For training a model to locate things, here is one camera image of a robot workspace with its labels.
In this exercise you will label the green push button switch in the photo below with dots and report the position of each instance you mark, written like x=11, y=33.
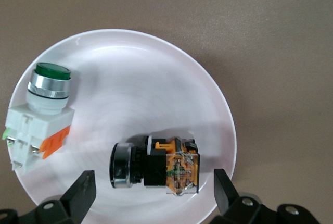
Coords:
x=41, y=122

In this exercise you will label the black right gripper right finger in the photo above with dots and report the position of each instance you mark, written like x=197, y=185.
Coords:
x=229, y=200

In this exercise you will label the pink round plate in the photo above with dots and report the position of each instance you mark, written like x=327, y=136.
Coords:
x=140, y=86

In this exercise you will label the black and orange switch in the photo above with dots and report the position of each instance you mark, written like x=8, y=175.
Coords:
x=156, y=166

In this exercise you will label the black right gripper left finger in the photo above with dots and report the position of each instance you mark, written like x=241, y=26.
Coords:
x=75, y=198

